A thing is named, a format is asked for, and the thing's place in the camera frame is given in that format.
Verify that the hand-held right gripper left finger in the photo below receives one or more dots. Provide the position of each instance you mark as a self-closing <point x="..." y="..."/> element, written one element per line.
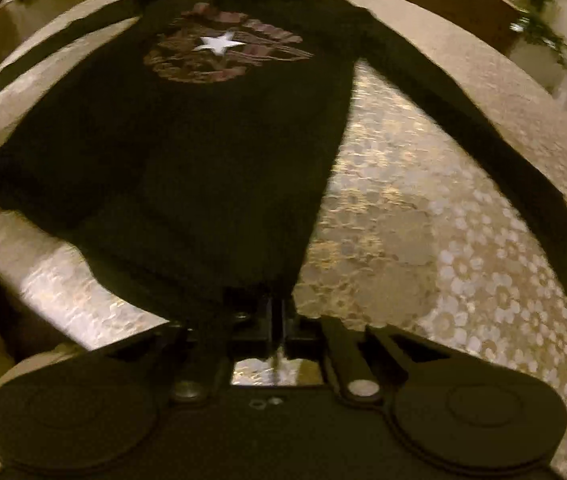
<point x="262" y="331"/>

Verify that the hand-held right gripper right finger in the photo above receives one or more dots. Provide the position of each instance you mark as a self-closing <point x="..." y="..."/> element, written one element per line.
<point x="291" y="332"/>

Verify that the black star print shirt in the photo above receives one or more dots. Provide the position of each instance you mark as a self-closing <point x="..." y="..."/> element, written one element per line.
<point x="188" y="160"/>

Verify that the wooden sideboard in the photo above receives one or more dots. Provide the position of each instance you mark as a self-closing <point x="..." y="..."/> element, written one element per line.
<point x="463" y="0"/>

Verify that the green potted plant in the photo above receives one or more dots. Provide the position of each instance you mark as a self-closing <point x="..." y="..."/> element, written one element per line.
<point x="538" y="25"/>

